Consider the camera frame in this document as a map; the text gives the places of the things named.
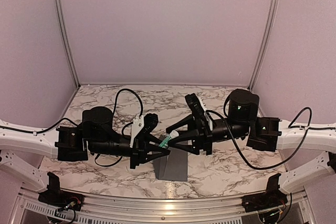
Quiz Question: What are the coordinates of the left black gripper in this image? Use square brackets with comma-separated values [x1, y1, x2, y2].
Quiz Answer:
[89, 134, 171, 170]

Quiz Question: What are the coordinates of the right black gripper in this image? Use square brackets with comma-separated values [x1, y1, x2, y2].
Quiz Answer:
[167, 114, 251, 156]

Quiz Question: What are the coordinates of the green white glue stick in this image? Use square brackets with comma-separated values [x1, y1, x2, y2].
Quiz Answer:
[159, 135, 171, 148]

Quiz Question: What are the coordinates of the white glue stick cap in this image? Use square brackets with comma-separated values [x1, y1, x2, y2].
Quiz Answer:
[169, 130, 179, 139]

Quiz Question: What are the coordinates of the dark grey envelope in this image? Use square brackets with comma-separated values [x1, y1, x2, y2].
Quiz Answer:
[152, 147, 188, 182]

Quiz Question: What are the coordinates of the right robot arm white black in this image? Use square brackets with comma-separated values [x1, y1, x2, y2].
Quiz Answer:
[166, 89, 335, 212]

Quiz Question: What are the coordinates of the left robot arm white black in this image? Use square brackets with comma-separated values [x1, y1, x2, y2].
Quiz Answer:
[1, 106, 170, 211]

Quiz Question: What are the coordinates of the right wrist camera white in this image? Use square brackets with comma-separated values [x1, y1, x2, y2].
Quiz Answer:
[185, 93, 213, 131]

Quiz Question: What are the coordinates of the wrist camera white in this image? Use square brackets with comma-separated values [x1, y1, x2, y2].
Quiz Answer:
[129, 113, 159, 148]
[185, 93, 213, 131]

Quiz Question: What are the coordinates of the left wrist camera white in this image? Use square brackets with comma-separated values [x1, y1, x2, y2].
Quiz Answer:
[129, 113, 159, 148]

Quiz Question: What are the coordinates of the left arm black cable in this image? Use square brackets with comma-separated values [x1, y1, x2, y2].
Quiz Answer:
[0, 88, 145, 167]

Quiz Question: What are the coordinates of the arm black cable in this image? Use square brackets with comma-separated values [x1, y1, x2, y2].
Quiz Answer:
[206, 106, 336, 170]
[0, 88, 145, 167]

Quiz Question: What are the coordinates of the front aluminium rail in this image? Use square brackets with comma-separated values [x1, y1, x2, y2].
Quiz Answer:
[10, 179, 316, 224]

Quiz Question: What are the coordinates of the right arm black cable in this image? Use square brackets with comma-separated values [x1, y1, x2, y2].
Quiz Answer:
[206, 106, 336, 170]

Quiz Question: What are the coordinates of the right aluminium frame post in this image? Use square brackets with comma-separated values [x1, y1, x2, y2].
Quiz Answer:
[248, 0, 279, 91]

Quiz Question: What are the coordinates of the aluminium frame post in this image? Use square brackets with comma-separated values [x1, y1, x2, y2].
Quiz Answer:
[54, 0, 80, 90]
[248, 0, 279, 91]

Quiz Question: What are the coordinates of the left aluminium frame post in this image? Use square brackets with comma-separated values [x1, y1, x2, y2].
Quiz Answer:
[54, 0, 80, 90]

